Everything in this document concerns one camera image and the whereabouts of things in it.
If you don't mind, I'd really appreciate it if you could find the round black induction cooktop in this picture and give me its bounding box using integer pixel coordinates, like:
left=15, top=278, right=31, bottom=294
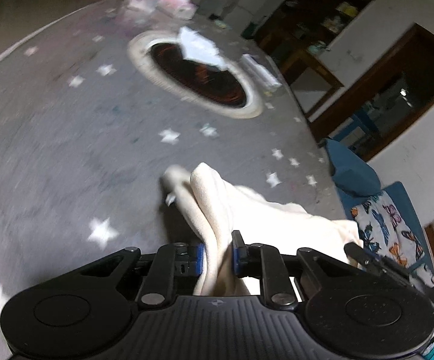
left=127, top=30, right=264, bottom=119

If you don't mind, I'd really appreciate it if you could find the cream garment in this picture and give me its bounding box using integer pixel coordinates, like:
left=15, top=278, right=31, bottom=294
left=162, top=163, right=363, bottom=297

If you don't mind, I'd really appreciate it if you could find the white refrigerator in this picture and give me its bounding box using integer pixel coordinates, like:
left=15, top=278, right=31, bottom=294
left=223, top=0, right=267, bottom=33

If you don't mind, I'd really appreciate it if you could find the butterfly print pillow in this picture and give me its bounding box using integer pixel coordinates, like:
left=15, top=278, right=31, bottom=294
left=351, top=192, right=434, bottom=287

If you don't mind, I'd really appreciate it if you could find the dark wooden side table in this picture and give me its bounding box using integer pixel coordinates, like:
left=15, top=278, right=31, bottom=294
left=278, top=47, right=344, bottom=119

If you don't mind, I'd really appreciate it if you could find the white remote control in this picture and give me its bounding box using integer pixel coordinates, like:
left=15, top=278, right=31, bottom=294
left=241, top=54, right=281, bottom=92

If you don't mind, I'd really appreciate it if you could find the dark wooden shelf cabinet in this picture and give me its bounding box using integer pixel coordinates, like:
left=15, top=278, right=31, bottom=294
left=254, top=0, right=372, bottom=62

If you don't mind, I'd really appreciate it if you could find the blue sofa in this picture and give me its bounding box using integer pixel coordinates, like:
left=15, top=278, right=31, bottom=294
left=323, top=137, right=434, bottom=360

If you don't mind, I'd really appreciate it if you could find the white paper on cooktop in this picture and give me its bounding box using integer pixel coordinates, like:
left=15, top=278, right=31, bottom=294
left=177, top=27, right=227, bottom=71

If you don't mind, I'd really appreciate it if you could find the white pink tissue box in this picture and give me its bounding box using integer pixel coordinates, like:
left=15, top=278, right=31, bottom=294
left=156, top=0, right=196, bottom=20

